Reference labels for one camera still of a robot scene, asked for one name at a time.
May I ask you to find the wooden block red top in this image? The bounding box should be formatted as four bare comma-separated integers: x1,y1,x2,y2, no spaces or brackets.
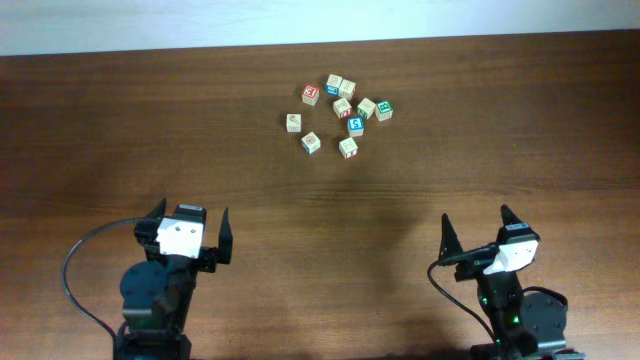
301,84,320,106

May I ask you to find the wooden block letter K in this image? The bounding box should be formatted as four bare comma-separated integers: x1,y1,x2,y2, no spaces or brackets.
285,114,302,133

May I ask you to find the wooden block blue S top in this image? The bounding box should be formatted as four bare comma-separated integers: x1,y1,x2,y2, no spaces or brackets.
347,116,364,137

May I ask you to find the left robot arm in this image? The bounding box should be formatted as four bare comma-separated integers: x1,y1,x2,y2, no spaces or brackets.
114,200,233,360

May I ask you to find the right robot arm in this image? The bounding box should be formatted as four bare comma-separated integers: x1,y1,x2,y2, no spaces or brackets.
427,205,586,360

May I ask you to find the wooden block green B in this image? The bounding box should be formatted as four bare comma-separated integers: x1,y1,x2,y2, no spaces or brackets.
375,100,394,122

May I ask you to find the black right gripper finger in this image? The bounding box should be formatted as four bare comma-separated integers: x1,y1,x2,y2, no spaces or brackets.
500,204,522,226
438,213,463,265

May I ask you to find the wooden block blue D side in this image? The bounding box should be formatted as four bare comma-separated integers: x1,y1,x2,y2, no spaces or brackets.
301,132,321,154

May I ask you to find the plain wooden block hourglass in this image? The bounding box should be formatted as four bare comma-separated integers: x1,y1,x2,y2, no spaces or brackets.
338,79,356,100

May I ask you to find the wooden block green side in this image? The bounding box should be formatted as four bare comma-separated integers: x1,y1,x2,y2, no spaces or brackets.
356,98,376,120

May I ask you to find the wooden block Y red side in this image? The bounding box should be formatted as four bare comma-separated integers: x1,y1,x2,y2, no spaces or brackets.
332,97,352,119

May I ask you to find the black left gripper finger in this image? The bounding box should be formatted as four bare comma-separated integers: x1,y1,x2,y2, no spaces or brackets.
217,208,233,265
145,198,167,220

